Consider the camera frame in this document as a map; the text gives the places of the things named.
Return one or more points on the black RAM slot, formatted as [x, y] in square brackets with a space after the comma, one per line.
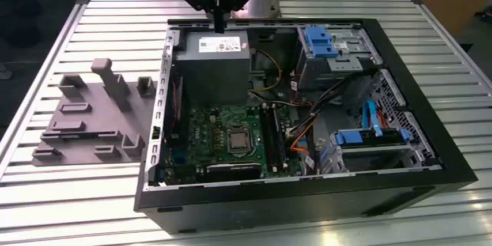
[268, 136]

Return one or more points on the blue drive carrier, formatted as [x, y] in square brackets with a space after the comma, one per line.
[319, 41]

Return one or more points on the grey power supply unit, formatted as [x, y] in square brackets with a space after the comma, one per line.
[211, 79]

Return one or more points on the metal drive cage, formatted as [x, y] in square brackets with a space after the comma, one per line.
[346, 64]

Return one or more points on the green motherboard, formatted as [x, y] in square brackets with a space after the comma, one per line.
[203, 116]

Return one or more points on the silver CPU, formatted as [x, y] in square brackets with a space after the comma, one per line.
[239, 140]

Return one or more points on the CPU socket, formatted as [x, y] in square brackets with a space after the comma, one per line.
[228, 142]

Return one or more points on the grey parts rack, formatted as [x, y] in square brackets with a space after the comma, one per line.
[96, 119]

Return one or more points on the hard disk in blue carrier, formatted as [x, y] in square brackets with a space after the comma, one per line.
[351, 138]

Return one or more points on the black graphics card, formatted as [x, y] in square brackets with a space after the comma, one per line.
[231, 171]

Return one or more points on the metal disk bay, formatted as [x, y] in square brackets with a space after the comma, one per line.
[384, 149]

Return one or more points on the black PC case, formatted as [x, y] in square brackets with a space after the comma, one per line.
[268, 211]

